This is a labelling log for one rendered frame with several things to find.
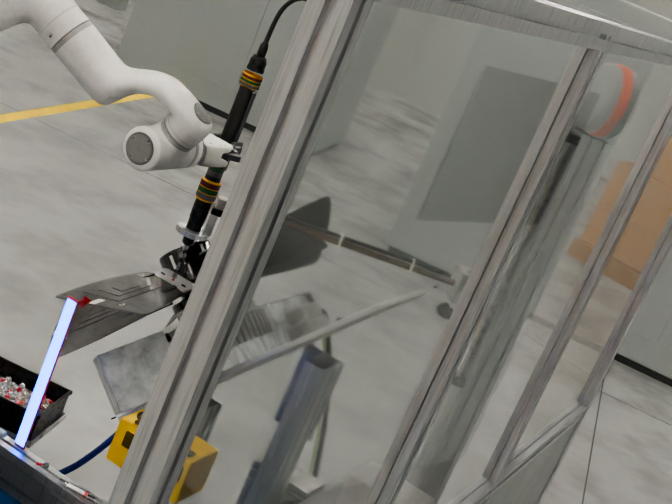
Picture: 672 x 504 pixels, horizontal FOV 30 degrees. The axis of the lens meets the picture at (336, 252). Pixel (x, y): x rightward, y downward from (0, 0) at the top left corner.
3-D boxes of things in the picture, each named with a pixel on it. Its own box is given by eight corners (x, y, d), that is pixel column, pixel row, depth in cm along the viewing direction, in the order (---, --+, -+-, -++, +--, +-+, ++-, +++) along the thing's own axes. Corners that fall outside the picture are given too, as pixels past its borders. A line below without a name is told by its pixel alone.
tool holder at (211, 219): (214, 236, 270) (231, 196, 267) (215, 247, 263) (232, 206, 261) (175, 223, 268) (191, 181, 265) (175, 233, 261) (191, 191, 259)
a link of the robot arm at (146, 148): (185, 114, 241) (152, 141, 245) (147, 114, 230) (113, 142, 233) (207, 150, 240) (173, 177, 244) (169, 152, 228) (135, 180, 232)
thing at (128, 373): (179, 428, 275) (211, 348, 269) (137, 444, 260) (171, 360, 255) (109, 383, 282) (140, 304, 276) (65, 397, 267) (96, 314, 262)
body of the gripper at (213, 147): (157, 152, 248) (187, 151, 258) (198, 175, 244) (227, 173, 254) (170, 118, 245) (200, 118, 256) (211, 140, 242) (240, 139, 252)
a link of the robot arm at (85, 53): (122, -6, 234) (224, 123, 237) (66, 45, 240) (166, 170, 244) (101, 1, 226) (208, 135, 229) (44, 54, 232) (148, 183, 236)
